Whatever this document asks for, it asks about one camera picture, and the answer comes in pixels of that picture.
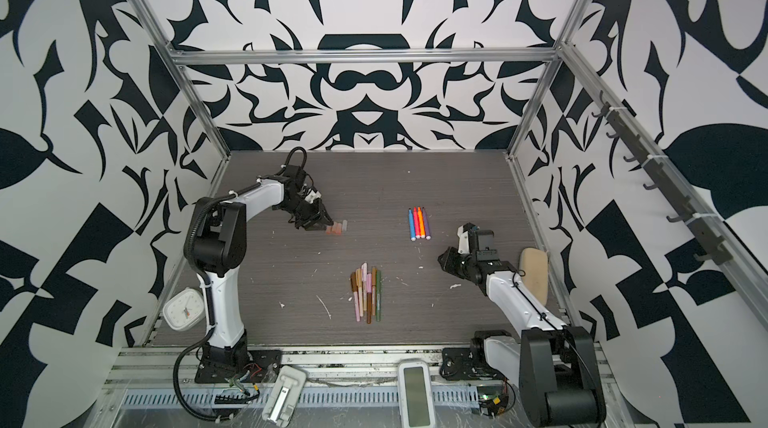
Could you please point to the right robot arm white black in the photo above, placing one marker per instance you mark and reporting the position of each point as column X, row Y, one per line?
column 553, row 364

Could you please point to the red pink marker pen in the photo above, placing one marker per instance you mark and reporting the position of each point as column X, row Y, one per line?
column 415, row 223

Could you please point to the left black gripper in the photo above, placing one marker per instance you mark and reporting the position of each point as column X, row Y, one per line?
column 319, row 218

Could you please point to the orange marker pen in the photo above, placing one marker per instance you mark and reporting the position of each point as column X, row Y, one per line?
column 421, row 226

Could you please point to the beige whiteboard eraser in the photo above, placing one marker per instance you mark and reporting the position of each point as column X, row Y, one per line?
column 534, row 264

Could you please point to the aluminium frame front rail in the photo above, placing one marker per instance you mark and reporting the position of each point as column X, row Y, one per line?
column 332, row 364

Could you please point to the dark brown marker pen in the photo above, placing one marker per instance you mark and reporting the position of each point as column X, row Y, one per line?
column 354, row 285

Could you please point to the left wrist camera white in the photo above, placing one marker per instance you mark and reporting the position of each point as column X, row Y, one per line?
column 312, row 195

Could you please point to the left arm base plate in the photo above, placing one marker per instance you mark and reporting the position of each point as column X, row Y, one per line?
column 252, row 367

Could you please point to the small green led circuit board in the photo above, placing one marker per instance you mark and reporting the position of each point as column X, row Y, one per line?
column 494, row 401

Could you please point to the purple marker pen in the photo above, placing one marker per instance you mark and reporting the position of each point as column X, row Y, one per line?
column 426, row 223

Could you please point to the white grey remote device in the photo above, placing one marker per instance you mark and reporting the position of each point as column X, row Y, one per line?
column 284, row 397

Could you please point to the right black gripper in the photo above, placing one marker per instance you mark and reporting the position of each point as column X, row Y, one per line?
column 450, row 262

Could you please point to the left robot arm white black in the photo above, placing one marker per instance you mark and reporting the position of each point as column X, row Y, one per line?
column 216, row 245

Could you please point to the white square clock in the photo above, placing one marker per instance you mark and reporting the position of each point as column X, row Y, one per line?
column 184, row 310

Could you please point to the gold tan marker pen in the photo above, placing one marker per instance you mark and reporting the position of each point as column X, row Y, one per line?
column 359, row 287

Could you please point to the light pink marker pen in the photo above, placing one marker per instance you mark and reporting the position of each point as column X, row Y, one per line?
column 364, row 267

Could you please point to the blue marker pen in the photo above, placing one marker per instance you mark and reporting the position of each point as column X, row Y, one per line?
column 411, row 224

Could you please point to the white handheld display device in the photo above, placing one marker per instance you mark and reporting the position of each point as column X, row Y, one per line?
column 415, row 395

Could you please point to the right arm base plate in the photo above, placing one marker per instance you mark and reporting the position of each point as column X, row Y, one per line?
column 467, row 364

